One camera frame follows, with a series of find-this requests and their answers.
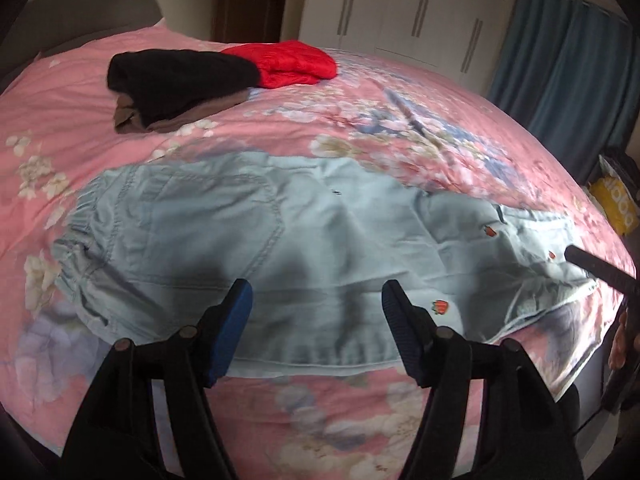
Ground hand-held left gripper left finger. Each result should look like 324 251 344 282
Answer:
60 278 254 480

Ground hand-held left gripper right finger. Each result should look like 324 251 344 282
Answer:
381 279 586 480

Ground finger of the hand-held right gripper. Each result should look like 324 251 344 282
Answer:
564 244 639 295

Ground light blue denim pants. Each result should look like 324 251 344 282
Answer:
52 152 601 378

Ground person's right hand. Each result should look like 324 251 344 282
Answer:
607 305 632 368

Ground yellow bag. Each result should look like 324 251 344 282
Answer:
587 175 640 238

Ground blue curtain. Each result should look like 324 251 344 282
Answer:
487 0 640 186

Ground brown folded garment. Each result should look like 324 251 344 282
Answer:
114 87 251 135

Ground black folded garment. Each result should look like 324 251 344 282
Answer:
107 50 261 128

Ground red puffer jacket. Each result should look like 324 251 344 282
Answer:
220 40 337 89

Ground pink floral bed blanket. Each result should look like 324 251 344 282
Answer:
0 17 638 466

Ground white wardrobe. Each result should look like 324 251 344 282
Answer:
280 0 521 96

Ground dark brown door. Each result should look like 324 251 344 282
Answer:
212 0 293 45

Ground grey bed headboard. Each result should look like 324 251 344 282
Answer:
0 0 163 93

